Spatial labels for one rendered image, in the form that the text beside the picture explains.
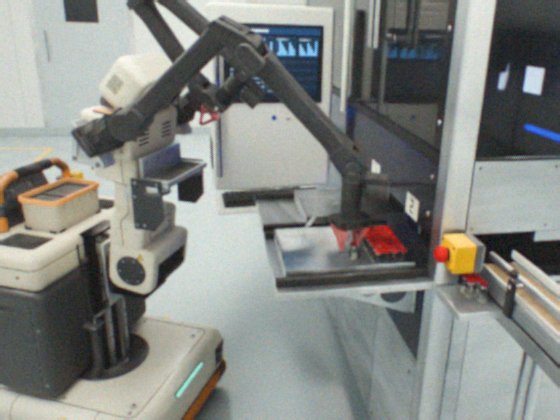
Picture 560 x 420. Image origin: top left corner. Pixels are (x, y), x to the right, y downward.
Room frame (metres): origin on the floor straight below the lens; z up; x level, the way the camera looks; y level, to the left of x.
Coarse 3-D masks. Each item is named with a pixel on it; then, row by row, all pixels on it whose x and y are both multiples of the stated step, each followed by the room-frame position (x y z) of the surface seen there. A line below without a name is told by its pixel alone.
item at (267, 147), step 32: (256, 0) 2.06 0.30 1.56; (288, 0) 2.09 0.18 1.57; (256, 32) 2.04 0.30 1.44; (288, 32) 2.07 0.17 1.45; (320, 32) 2.11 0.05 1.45; (224, 64) 2.00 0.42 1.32; (288, 64) 2.07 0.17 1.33; (320, 64) 2.11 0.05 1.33; (320, 96) 2.11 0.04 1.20; (224, 128) 2.01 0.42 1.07; (256, 128) 2.04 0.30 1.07; (288, 128) 2.08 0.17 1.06; (224, 160) 2.00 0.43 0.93; (256, 160) 2.04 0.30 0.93; (288, 160) 2.08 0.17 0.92; (320, 160) 2.12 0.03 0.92
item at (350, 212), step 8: (344, 200) 1.25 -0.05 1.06; (352, 200) 1.24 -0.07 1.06; (360, 200) 1.25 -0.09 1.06; (344, 208) 1.24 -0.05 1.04; (352, 208) 1.24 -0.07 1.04; (360, 208) 1.25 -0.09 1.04; (336, 216) 1.26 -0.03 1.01; (344, 216) 1.24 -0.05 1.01; (352, 216) 1.24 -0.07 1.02; (360, 216) 1.26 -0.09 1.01; (368, 216) 1.27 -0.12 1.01; (336, 224) 1.23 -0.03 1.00; (344, 224) 1.23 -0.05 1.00
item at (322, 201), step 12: (300, 192) 1.73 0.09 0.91; (312, 192) 1.74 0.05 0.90; (324, 192) 1.75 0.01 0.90; (336, 192) 1.76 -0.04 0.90; (300, 204) 1.59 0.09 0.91; (312, 204) 1.67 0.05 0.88; (324, 204) 1.68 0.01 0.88; (336, 204) 1.68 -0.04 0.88; (372, 204) 1.70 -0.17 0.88; (384, 204) 1.70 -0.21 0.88; (324, 216) 1.49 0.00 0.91; (372, 216) 1.52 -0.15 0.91; (384, 216) 1.53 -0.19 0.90; (396, 216) 1.54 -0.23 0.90; (408, 216) 1.55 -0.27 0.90
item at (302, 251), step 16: (288, 240) 1.36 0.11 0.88; (304, 240) 1.37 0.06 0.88; (320, 240) 1.37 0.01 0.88; (336, 240) 1.38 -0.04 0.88; (288, 256) 1.26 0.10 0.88; (304, 256) 1.26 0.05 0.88; (320, 256) 1.27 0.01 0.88; (336, 256) 1.27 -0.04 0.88; (288, 272) 1.12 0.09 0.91; (304, 272) 1.13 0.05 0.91; (320, 272) 1.14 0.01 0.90; (336, 272) 1.14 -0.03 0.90; (352, 272) 1.15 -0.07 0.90
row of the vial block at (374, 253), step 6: (366, 234) 1.32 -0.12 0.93; (366, 240) 1.31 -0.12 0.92; (372, 240) 1.29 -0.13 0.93; (366, 246) 1.30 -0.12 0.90; (372, 246) 1.26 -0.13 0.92; (366, 252) 1.30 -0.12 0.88; (372, 252) 1.24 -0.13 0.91; (378, 252) 1.21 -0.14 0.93; (372, 258) 1.24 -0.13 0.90; (378, 258) 1.21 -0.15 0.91
